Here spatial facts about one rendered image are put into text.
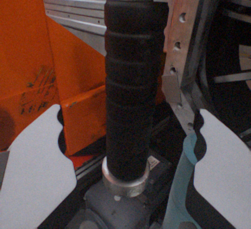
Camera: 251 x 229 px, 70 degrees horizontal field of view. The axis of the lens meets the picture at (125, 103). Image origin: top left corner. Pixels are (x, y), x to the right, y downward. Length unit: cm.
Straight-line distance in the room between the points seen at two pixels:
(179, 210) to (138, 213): 27
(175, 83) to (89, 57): 22
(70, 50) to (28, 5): 12
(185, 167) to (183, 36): 20
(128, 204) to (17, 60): 44
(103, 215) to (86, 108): 29
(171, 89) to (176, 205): 19
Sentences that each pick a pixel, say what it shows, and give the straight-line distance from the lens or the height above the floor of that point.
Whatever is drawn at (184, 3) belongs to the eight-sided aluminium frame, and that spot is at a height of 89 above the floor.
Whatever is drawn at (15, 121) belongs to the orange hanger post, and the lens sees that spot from 39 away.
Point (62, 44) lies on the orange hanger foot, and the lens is 41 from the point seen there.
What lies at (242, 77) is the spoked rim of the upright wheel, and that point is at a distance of 42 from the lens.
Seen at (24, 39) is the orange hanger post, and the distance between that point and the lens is 36.
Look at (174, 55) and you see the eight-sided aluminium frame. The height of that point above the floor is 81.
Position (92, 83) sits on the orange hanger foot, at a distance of 48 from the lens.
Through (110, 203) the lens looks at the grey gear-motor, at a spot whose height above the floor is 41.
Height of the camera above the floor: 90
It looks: 31 degrees down
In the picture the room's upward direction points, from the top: 3 degrees clockwise
